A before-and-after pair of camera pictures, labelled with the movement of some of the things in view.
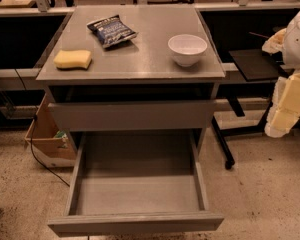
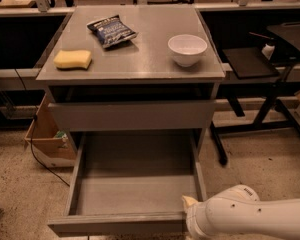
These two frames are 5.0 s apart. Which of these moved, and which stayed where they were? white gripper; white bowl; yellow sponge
Moved: white gripper
Stayed: white bowl; yellow sponge
